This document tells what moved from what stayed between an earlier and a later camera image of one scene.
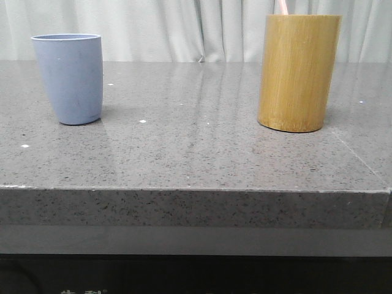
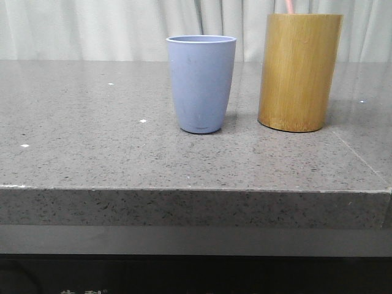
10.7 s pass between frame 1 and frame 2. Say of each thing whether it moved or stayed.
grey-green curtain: stayed
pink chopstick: moved
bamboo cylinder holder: stayed
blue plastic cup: moved
